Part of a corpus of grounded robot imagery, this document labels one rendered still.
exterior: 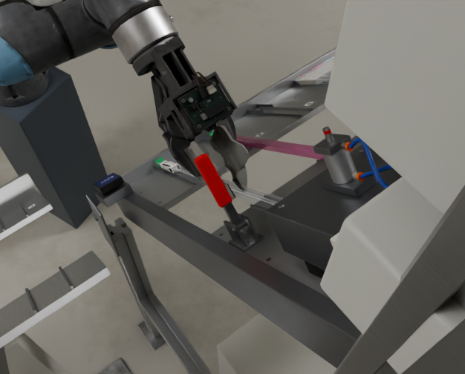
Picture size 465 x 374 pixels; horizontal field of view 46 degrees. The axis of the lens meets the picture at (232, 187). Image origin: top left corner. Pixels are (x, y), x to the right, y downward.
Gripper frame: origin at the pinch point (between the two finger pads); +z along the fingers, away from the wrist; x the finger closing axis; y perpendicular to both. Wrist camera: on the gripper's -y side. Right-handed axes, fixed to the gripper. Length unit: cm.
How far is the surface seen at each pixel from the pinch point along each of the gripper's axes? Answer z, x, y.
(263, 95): -8.7, 25.3, -29.2
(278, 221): 2.3, -6.1, 24.3
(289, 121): -2.6, 19.1, -13.1
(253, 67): -21, 74, -123
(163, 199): -2.8, -6.2, -13.5
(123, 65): -48, 35, -140
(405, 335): 3, -14, 51
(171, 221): -0.5, -9.3, -0.9
